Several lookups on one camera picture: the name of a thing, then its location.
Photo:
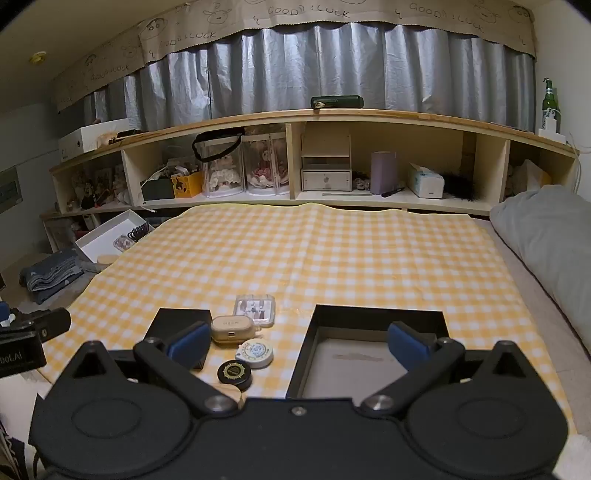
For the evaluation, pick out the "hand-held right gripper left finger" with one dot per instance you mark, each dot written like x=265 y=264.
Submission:
x=189 y=344

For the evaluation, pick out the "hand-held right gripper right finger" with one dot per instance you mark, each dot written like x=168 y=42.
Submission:
x=408 y=346

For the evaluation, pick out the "small black box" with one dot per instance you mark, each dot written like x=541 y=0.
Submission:
x=173 y=321

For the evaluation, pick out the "beige earbud case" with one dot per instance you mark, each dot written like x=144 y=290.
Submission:
x=231 y=328

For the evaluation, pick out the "black round tin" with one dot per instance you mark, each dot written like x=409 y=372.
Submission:
x=234 y=373

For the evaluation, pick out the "large black box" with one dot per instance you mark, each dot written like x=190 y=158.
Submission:
x=351 y=364

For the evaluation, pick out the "white round tin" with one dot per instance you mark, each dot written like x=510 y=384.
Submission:
x=254 y=351

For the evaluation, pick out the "clear plastic card case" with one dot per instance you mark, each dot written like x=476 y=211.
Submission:
x=255 y=309

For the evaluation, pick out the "folded jeans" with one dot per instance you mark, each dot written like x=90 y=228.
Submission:
x=53 y=277

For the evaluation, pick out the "yellow checkered mat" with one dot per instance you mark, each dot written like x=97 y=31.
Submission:
x=323 y=258

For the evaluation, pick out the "white open box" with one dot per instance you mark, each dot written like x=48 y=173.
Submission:
x=99 y=235

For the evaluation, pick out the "quilted mattress pad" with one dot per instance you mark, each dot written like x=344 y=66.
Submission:
x=545 y=332

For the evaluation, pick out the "black pen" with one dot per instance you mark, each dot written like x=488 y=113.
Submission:
x=393 y=191

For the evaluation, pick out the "dark green box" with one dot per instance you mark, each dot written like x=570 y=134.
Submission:
x=157 y=189

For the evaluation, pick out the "yellow box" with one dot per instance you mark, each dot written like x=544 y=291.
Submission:
x=187 y=185

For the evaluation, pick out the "white tissue box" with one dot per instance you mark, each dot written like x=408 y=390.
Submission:
x=425 y=182

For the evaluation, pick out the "grey pillow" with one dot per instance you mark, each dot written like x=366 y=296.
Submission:
x=545 y=240

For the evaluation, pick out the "group of small figurines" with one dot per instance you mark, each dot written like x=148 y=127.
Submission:
x=97 y=189

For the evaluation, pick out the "lilac box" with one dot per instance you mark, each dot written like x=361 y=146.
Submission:
x=384 y=173

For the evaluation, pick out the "wooden organizer with drawer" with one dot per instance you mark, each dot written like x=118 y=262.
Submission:
x=325 y=180

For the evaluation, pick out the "pink doll in clear case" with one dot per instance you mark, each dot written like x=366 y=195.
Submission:
x=263 y=168

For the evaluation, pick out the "white plastic bag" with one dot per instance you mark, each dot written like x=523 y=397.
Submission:
x=526 y=177

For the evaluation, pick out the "white cardboard box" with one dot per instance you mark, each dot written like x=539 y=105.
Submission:
x=87 y=138

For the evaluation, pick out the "white power strip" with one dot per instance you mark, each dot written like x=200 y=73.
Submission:
x=551 y=136

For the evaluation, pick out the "dark green cylindrical case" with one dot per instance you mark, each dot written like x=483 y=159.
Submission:
x=337 y=101

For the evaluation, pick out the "green glass bottle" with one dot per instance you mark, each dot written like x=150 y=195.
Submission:
x=550 y=104

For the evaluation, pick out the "silver curtain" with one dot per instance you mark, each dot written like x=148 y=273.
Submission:
x=277 y=69

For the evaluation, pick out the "yellow ceiling fixture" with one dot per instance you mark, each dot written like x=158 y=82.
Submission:
x=38 y=57

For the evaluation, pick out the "beige printed valance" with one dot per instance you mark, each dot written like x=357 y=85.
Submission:
x=323 y=14

